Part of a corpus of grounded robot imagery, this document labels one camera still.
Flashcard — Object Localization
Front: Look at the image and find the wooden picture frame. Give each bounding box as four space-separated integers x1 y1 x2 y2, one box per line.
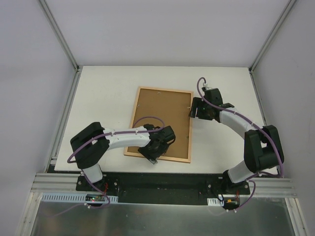
123 86 194 164

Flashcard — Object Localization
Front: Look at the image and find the brown backing board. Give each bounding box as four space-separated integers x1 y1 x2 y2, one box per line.
126 88 191 160

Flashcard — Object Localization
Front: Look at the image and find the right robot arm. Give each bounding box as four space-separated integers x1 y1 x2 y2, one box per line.
189 86 284 194

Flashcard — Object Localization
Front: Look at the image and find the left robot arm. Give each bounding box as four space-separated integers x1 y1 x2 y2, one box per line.
67 122 176 191

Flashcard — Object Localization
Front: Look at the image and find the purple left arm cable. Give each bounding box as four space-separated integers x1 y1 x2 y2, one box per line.
50 116 165 217

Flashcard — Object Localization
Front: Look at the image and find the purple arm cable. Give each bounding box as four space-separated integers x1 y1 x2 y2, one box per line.
50 116 165 217
196 77 284 216

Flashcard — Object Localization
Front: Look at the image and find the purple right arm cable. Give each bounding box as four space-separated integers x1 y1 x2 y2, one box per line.
196 77 284 216

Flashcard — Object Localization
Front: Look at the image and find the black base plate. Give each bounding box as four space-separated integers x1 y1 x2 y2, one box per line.
76 172 250 206

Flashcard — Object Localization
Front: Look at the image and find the right white cable duct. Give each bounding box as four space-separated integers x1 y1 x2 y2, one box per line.
207 198 224 207

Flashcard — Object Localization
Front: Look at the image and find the white cable duct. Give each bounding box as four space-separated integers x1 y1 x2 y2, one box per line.
207 198 224 207
41 193 118 204

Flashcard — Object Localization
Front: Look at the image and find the aluminium front rail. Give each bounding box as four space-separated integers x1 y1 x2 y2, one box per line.
31 173 298 198

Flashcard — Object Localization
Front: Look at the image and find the left white cable duct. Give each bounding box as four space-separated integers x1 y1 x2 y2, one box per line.
41 193 118 204

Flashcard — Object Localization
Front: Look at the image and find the right aluminium corner post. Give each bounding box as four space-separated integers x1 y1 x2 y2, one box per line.
249 0 298 74

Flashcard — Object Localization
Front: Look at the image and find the aluminium corner post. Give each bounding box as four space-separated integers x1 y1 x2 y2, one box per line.
37 0 80 72
249 0 298 74

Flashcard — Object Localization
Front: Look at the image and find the left aluminium corner post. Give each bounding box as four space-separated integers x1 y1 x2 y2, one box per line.
37 0 80 72

